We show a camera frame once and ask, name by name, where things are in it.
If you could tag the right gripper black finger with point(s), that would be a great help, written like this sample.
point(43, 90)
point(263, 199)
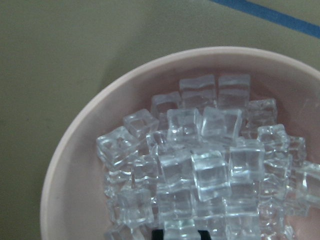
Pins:
point(157, 234)

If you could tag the pink bowl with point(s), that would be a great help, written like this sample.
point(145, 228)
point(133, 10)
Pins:
point(73, 203)

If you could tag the ice cubes pile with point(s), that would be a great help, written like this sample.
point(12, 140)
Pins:
point(206, 161)

